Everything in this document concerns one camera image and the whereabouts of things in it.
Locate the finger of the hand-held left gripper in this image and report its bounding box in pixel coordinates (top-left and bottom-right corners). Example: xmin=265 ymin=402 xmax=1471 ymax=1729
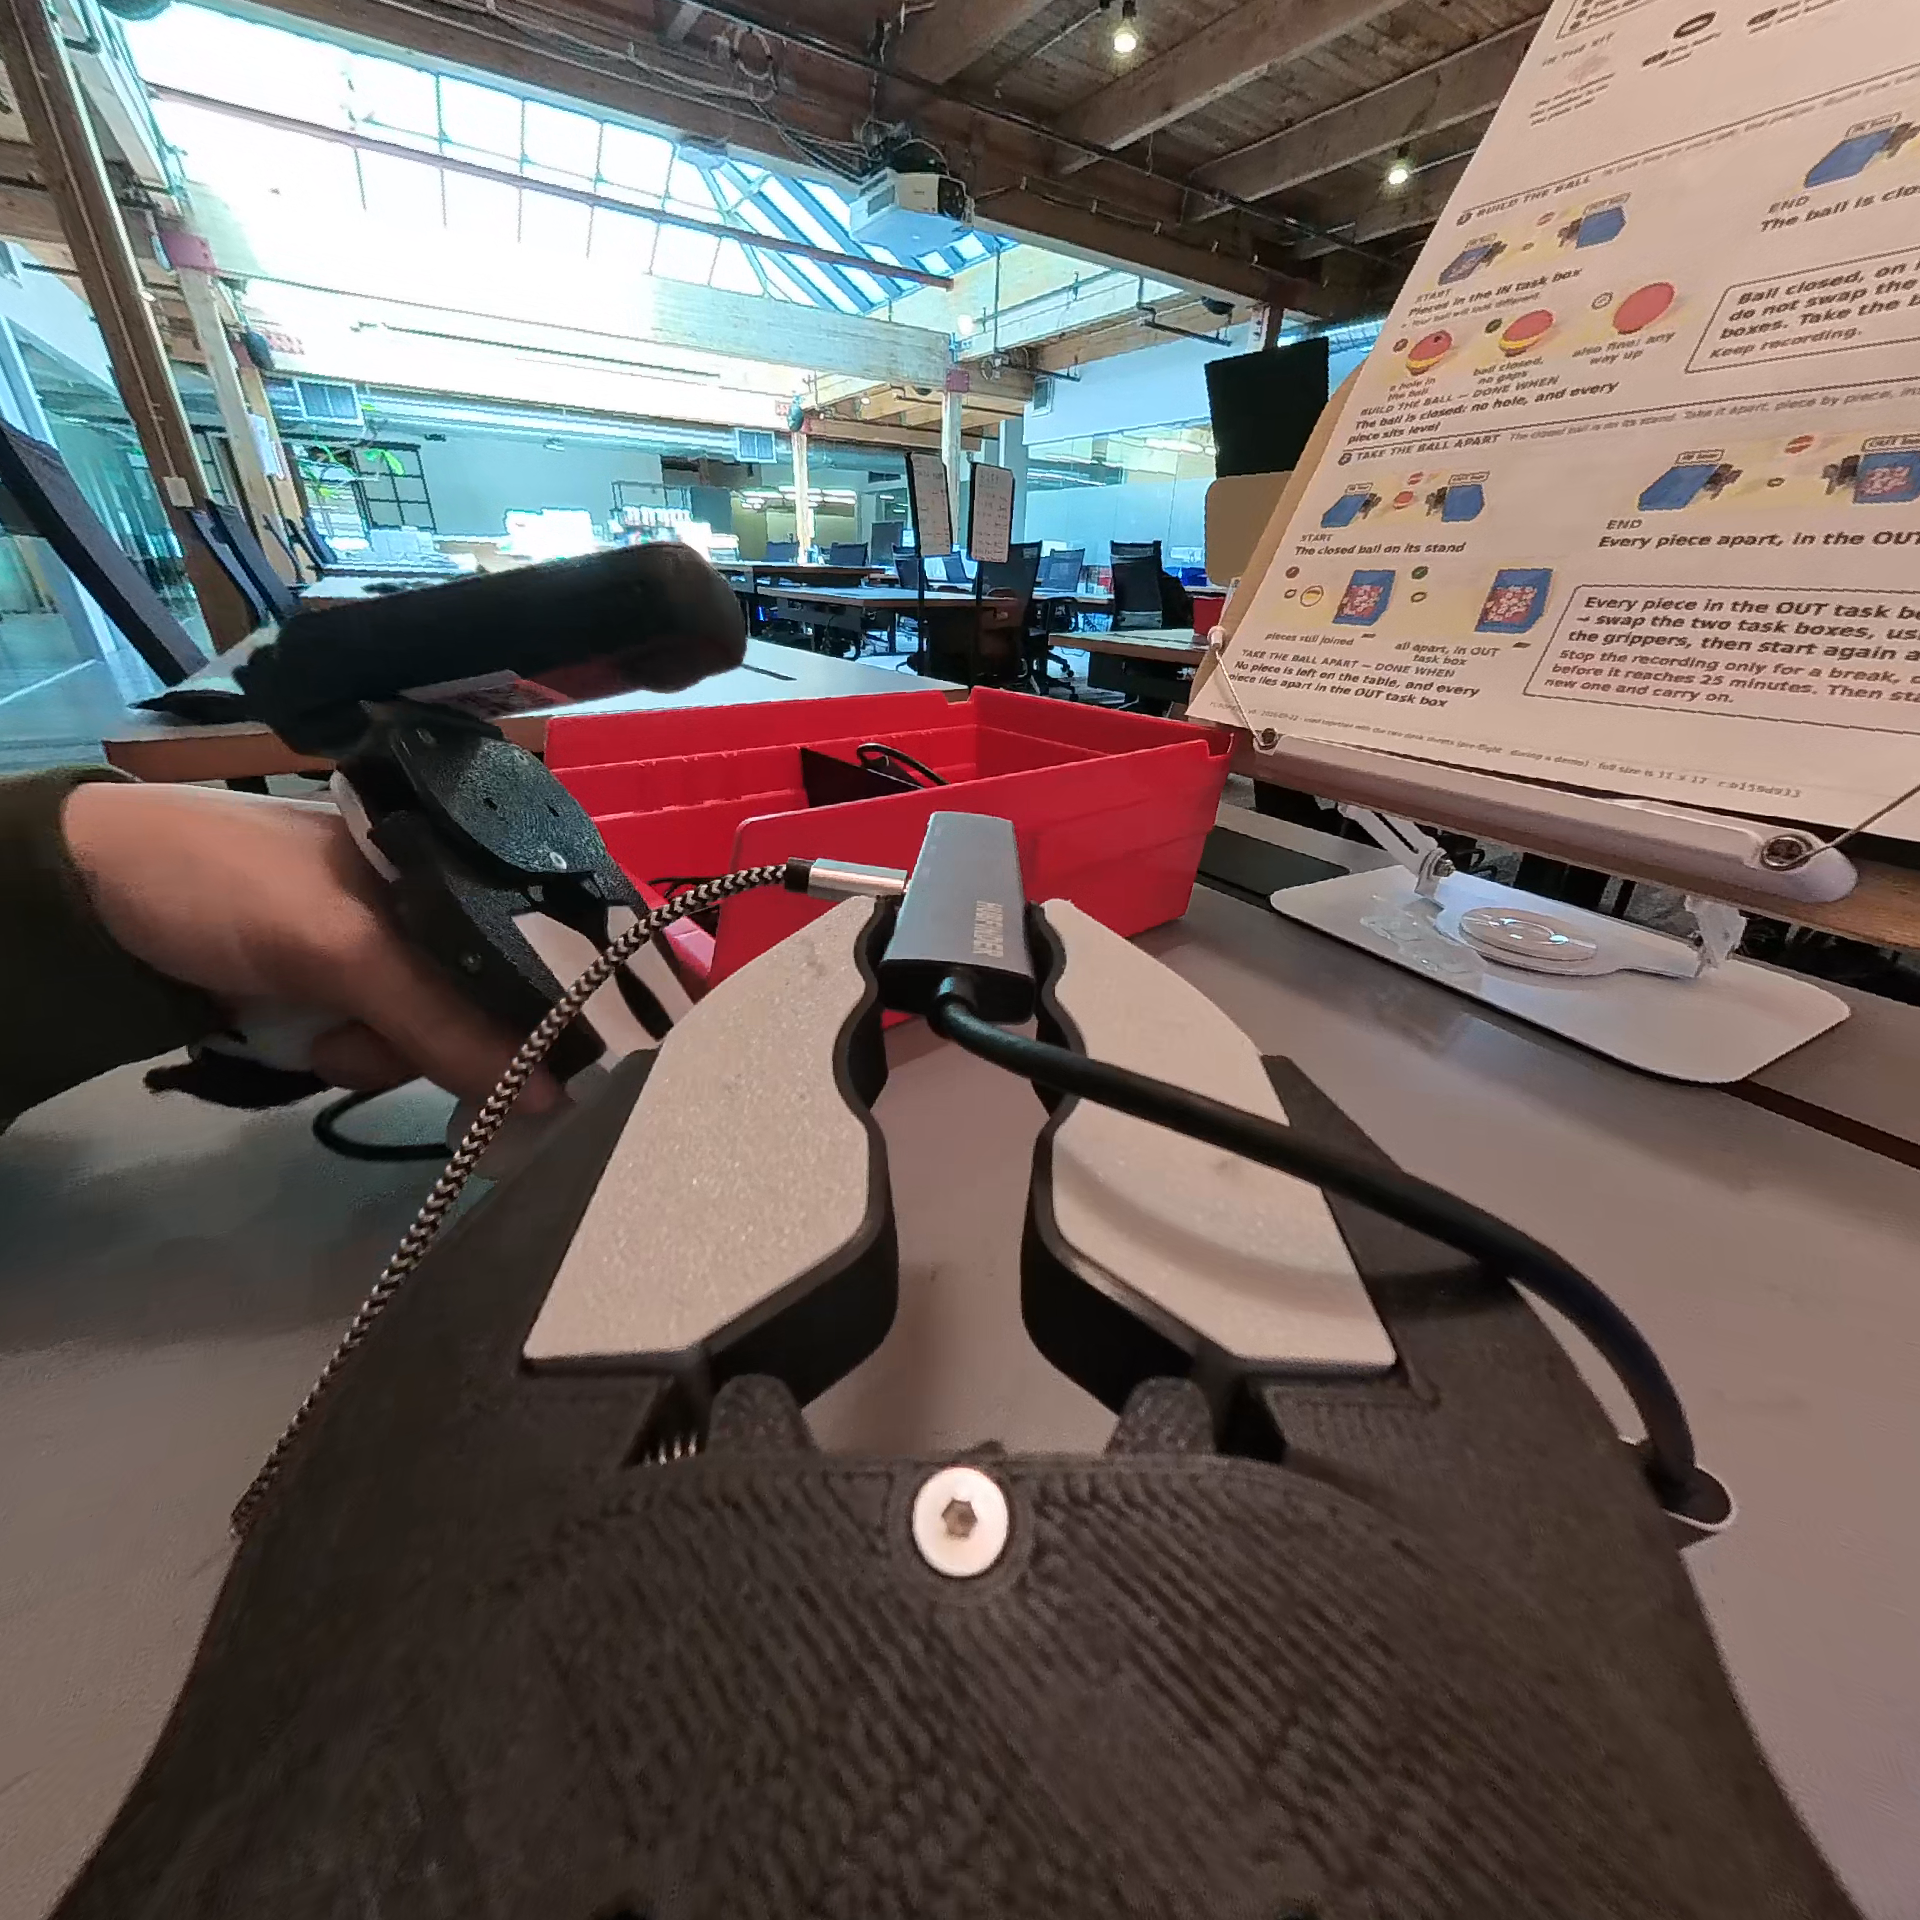
xmin=518 ymin=885 xmax=711 ymax=1041
xmin=431 ymin=897 xmax=671 ymax=1090

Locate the black usb-c cable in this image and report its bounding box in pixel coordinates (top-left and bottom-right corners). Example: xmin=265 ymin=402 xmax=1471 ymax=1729
xmin=311 ymin=1082 xmax=455 ymax=1160

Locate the person's left hand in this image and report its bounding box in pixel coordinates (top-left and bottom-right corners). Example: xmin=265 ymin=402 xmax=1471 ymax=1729
xmin=60 ymin=780 xmax=570 ymax=1115

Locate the red plastic bin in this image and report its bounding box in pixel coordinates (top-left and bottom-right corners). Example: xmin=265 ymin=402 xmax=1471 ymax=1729
xmin=541 ymin=684 xmax=1235 ymax=1034

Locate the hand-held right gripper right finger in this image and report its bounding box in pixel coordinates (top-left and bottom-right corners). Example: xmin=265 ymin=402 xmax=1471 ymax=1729
xmin=1022 ymin=897 xmax=1400 ymax=1425

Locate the black monitor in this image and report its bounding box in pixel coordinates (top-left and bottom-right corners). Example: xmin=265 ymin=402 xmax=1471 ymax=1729
xmin=1204 ymin=337 xmax=1332 ymax=482

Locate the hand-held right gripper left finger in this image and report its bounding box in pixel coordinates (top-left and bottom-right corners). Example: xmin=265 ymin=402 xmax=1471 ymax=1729
xmin=521 ymin=897 xmax=901 ymax=1410

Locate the black office chair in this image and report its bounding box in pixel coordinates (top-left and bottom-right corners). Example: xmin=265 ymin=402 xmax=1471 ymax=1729
xmin=959 ymin=540 xmax=1081 ymax=691

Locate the instruction sheet on stand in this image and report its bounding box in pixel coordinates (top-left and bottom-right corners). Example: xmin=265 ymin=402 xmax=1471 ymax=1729
xmin=1185 ymin=0 xmax=1920 ymax=1084

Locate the black hub cable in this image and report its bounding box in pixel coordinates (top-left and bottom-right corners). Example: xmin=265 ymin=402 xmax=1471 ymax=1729
xmin=927 ymin=971 xmax=1739 ymax=1536

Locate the braided usb cable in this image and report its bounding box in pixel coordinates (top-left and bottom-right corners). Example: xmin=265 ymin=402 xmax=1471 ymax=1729
xmin=229 ymin=852 xmax=910 ymax=1536

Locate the ceiling projector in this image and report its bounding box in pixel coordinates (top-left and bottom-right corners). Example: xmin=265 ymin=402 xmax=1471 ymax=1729
xmin=849 ymin=141 xmax=980 ymax=260

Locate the cardboard box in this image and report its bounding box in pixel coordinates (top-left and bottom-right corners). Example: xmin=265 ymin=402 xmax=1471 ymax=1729
xmin=1207 ymin=471 xmax=1299 ymax=591

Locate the black easel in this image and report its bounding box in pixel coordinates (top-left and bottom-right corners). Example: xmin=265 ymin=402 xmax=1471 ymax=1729
xmin=0 ymin=417 xmax=210 ymax=684

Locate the black bin divider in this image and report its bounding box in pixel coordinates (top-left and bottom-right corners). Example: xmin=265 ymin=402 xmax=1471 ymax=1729
xmin=799 ymin=742 xmax=980 ymax=821

